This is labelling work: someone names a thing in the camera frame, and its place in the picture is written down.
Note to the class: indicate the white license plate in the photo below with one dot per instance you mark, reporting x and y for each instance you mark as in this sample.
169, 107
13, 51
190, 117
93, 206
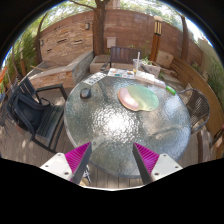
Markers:
94, 78

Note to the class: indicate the thin curved tree trunk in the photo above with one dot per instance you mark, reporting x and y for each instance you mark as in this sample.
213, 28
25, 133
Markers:
38, 43

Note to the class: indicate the thick tree trunk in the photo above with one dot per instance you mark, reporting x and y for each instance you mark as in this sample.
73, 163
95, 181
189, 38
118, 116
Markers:
99, 30

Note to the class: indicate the black bag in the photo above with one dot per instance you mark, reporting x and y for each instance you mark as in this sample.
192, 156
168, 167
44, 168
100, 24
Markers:
28, 113

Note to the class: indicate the grey and black computer mouse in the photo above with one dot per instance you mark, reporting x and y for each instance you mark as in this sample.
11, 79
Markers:
85, 93

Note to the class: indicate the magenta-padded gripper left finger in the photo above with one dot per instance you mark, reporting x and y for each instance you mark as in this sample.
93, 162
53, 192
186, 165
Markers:
78, 156

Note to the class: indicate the beige wall mailbox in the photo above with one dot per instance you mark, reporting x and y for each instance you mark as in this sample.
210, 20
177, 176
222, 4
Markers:
111, 42

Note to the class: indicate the dark wicker chair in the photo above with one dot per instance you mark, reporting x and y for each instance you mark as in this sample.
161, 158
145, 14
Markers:
198, 106

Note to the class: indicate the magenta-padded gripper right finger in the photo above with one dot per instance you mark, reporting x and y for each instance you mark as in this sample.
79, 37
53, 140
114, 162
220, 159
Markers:
146, 158

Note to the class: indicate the small thin booklet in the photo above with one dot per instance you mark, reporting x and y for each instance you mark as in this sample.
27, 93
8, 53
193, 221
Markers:
160, 83

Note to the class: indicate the wooden garden lamp post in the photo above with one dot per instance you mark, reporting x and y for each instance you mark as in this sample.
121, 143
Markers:
156, 36

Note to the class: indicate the dark wooden slatted chair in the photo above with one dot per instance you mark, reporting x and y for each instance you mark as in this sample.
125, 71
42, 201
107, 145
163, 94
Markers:
121, 55

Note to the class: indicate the curved wooden bench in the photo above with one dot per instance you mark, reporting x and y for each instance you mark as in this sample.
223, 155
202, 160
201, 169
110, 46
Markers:
200, 83

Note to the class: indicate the slim leaning tree trunk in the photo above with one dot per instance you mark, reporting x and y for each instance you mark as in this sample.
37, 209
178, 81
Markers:
184, 36

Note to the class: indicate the green marker pen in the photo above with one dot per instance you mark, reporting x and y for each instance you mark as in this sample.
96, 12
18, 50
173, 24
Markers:
170, 90

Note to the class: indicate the stone raised garden bed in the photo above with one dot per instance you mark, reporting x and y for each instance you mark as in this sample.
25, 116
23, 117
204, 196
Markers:
63, 71

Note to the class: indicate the clear plastic cup with straw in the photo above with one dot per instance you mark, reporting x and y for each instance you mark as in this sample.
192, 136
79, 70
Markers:
137, 65

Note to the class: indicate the open white book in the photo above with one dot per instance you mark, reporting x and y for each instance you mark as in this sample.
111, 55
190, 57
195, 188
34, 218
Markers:
145, 77

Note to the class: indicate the colourful printed sheet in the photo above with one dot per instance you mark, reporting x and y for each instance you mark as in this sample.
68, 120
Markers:
120, 73

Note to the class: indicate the black wall lamp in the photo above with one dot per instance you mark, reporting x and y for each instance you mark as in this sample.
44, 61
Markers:
87, 26
42, 42

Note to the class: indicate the black slatted armchair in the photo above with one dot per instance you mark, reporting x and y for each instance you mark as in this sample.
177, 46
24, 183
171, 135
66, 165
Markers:
50, 118

